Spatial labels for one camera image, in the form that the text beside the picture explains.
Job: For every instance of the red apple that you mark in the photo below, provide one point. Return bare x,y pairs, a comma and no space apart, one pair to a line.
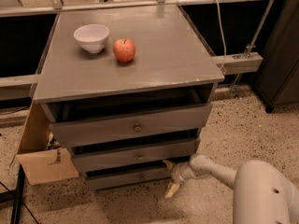
124,50

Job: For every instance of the grey drawer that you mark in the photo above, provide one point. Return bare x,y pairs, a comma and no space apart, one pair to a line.
124,156
100,130
126,175

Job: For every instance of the grey top drawer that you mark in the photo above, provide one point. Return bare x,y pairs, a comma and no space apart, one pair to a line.
100,130

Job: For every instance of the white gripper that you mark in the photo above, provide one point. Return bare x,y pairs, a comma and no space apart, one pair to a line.
177,174

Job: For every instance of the dark cabinet on right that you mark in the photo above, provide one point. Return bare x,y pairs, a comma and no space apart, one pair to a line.
277,80

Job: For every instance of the brown cardboard box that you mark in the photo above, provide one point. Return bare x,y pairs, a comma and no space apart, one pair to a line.
41,163

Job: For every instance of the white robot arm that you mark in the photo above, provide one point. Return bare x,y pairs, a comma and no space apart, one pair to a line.
262,194

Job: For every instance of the black stand leg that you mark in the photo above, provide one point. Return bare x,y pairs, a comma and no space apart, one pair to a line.
15,196

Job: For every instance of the grey middle drawer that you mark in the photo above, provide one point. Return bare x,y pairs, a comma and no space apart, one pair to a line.
124,156

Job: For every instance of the white ceramic bowl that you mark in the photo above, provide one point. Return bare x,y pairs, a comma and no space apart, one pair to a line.
92,37

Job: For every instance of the grey drawer cabinet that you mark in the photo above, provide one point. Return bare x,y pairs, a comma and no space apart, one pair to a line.
125,90

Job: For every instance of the metal diagonal strut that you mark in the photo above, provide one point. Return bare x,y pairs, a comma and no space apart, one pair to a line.
249,48

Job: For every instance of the grey bottom drawer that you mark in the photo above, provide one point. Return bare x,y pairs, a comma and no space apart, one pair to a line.
126,175

